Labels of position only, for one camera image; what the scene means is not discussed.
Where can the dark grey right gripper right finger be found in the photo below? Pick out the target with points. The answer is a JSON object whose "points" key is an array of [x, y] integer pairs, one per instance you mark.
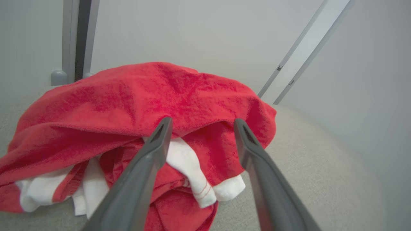
{"points": [[269, 189]]}

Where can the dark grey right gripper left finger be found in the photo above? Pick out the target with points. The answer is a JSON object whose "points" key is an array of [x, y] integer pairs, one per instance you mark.
{"points": [[138, 179]]}

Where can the red garment with white sleeves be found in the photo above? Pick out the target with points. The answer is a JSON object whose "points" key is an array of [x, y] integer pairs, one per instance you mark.
{"points": [[128, 96]]}

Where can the white metal frame rail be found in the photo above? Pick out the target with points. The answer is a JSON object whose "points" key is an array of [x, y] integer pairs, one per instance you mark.
{"points": [[308, 41]]}

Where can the grey metal partition post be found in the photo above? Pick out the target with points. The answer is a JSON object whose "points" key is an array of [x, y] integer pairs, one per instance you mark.
{"points": [[69, 38]]}

